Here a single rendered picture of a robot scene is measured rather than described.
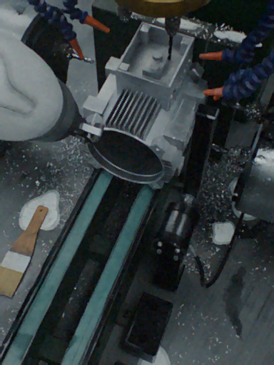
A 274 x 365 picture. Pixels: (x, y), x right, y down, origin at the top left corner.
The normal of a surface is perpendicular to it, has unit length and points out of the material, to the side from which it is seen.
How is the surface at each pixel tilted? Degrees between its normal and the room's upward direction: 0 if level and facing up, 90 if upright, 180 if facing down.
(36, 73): 70
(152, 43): 0
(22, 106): 89
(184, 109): 0
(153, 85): 90
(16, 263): 0
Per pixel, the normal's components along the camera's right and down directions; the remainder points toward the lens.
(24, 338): 0.01, -0.51
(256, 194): -0.36, 0.65
